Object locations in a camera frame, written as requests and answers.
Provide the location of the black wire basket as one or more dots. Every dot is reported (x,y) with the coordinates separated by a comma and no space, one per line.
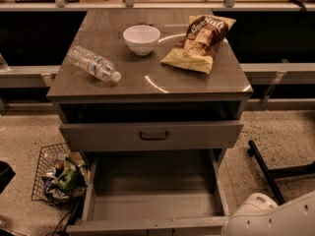
(52,161)

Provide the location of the green crumpled wrapper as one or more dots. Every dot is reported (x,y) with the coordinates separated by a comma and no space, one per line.
(67,181)

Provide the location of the grey drawer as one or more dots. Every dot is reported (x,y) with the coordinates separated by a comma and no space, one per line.
(151,136)
(155,193)

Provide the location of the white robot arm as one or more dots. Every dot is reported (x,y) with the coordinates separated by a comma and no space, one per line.
(259,215)

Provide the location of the yellow brown chip bag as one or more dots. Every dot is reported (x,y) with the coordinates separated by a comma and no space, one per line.
(197,50)

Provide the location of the white ceramic bowl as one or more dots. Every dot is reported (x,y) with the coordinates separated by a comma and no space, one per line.
(141,39)

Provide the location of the grey drawer cabinet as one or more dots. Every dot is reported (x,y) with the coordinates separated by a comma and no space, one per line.
(148,91)

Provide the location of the clear plastic water bottle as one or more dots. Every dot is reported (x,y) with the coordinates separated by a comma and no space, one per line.
(96,65)

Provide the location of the grey top drawer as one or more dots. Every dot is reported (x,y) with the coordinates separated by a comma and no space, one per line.
(151,136)

